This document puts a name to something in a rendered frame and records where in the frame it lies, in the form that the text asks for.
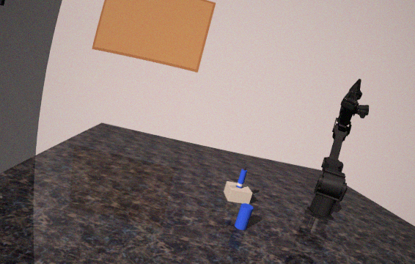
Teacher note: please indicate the beige rectangular block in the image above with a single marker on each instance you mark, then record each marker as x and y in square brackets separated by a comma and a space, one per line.
[238, 195]

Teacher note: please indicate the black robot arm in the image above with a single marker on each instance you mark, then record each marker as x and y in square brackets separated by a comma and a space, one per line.
[331, 186]

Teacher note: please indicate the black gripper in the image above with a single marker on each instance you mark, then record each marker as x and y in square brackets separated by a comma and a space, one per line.
[350, 102]

